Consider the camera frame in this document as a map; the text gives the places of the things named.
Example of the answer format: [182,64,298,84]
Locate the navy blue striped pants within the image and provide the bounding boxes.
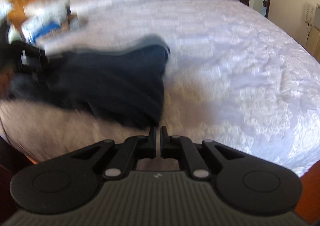
[9,36,170,129]

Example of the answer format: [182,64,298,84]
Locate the bright blue folded garment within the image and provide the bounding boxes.
[32,22,61,44]

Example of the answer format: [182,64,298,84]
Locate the wooden headboard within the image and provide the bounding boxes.
[6,0,62,32]

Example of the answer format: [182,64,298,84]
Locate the grey folded garment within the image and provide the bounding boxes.
[21,0,83,44]

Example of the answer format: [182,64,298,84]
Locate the white textured bedspread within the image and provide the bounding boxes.
[0,0,320,179]

